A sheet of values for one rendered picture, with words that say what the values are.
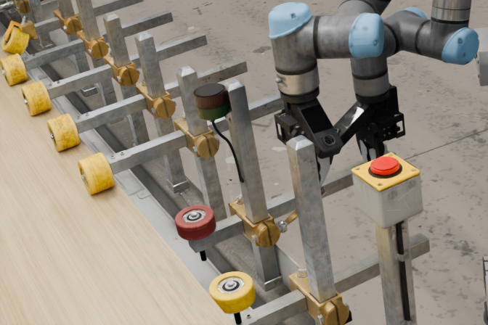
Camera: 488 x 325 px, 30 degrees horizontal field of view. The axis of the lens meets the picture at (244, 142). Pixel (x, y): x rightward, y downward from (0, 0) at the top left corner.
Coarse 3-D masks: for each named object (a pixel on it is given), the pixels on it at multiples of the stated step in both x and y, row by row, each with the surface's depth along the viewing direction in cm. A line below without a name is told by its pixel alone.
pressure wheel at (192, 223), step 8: (184, 208) 186; (192, 208) 186; (200, 208) 185; (208, 208) 185; (176, 216) 184; (184, 216) 184; (192, 216) 183; (200, 216) 183; (208, 216) 182; (176, 224) 182; (184, 224) 181; (192, 224) 181; (200, 224) 180; (208, 224) 181; (184, 232) 181; (192, 232) 181; (200, 232) 181; (208, 232) 182; (192, 240) 182; (200, 256) 188
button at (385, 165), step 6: (372, 162) 127; (378, 162) 127; (384, 162) 127; (390, 162) 127; (396, 162) 126; (372, 168) 127; (378, 168) 126; (384, 168) 126; (390, 168) 125; (396, 168) 126; (378, 174) 126; (384, 174) 125; (390, 174) 126
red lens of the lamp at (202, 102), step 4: (224, 88) 169; (224, 92) 169; (196, 96) 168; (212, 96) 167; (216, 96) 167; (220, 96) 168; (224, 96) 169; (196, 100) 169; (200, 100) 168; (204, 100) 167; (208, 100) 167; (212, 100) 167; (216, 100) 167; (220, 100) 168; (224, 100) 169; (196, 104) 170; (200, 104) 168; (204, 104) 168; (208, 104) 168; (212, 104) 168; (216, 104) 168; (220, 104) 168; (204, 108) 168
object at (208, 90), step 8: (200, 88) 171; (208, 88) 170; (216, 88) 169; (200, 96) 168; (208, 96) 167; (208, 120) 170; (232, 120) 172; (216, 128) 173; (224, 136) 174; (232, 152) 176; (240, 176) 179
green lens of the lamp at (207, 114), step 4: (224, 104) 169; (228, 104) 171; (216, 108) 168; (220, 108) 168; (224, 108) 169; (228, 108) 171; (200, 112) 169; (204, 112) 169; (208, 112) 168; (212, 112) 168; (216, 112) 168; (220, 112) 169; (224, 112) 169; (228, 112) 171; (200, 116) 170; (204, 116) 169; (208, 116) 169; (212, 116) 169; (216, 116) 169; (220, 116) 169
